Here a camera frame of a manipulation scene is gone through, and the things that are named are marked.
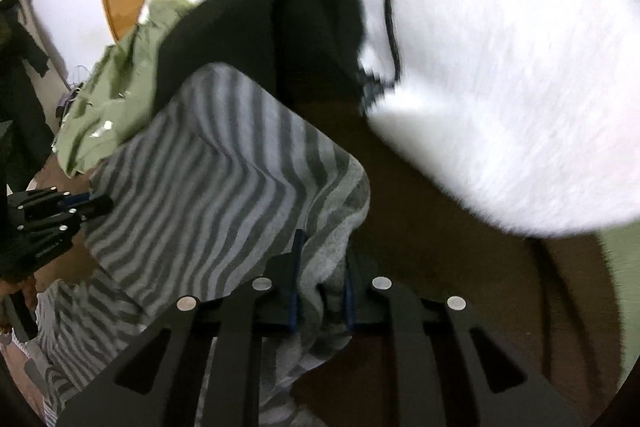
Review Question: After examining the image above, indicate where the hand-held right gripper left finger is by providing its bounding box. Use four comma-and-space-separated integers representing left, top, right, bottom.
55, 229, 306, 427

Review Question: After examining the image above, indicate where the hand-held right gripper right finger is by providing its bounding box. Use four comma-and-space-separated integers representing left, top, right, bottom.
342, 254, 583, 427

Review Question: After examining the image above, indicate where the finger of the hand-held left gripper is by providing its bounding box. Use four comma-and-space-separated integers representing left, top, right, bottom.
17, 196, 115, 264
9, 188, 92, 220

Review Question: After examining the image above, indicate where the grey striped sweater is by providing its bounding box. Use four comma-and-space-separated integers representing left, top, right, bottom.
30, 62, 372, 427

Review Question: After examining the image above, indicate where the olive green jacket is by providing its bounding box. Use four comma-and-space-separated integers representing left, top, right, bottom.
52, 0, 201, 178

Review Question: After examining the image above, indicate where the dark hanging clothing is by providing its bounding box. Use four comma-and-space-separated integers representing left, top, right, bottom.
0, 2, 56, 208

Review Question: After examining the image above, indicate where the black garment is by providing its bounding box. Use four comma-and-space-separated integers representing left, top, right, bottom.
155, 0, 396, 118

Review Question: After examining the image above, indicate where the light green cloth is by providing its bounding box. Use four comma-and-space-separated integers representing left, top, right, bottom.
597, 217, 640, 383

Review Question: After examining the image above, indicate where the white fluffy garment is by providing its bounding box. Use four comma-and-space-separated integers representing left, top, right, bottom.
357, 0, 640, 239

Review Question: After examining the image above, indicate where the tangle of cables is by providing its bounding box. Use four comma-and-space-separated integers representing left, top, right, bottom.
57, 64, 98, 118

